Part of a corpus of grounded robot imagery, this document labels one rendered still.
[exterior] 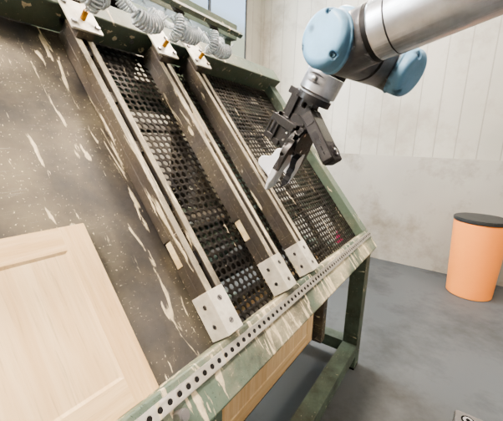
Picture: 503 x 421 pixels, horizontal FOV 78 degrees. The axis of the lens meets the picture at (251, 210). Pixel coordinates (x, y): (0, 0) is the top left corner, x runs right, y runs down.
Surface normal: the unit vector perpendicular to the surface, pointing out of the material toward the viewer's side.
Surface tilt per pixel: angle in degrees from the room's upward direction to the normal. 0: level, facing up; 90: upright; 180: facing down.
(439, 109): 90
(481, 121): 90
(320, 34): 90
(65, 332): 51
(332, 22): 90
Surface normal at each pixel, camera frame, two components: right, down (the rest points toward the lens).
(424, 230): -0.58, 0.16
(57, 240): 0.66, -0.50
